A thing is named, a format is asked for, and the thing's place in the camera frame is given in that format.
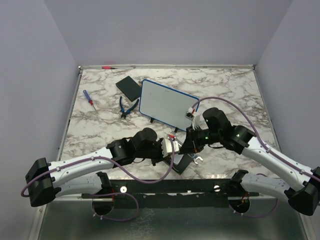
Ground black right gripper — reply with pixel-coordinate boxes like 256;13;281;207
179;124;222;154

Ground blue framed whiteboard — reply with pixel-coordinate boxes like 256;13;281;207
139;79;199;131

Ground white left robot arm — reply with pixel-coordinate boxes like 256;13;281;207
20;127;171;207

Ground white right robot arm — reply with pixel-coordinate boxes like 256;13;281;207
179;107;320;216

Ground chrome combination wrench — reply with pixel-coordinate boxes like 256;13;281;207
192;154;203;165

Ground black flat box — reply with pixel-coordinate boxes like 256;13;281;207
115;76;141;102

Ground blue red screwdriver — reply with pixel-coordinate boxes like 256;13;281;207
83;90;97;111

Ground black network switch box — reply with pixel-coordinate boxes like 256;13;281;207
170;154;193;175

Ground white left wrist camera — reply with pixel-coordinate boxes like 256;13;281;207
160;134;180;157

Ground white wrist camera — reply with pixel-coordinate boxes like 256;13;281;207
160;134;180;157
185;107;201;129

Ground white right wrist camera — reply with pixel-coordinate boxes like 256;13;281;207
185;107;201;129

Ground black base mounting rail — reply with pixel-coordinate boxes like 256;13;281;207
79;176;261;210

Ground blue handled cutting pliers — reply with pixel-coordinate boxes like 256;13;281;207
119;96;140;119

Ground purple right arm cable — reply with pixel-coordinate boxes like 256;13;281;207
192;96;320;218

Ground red marker on rail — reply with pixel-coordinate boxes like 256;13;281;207
101;66;117;70

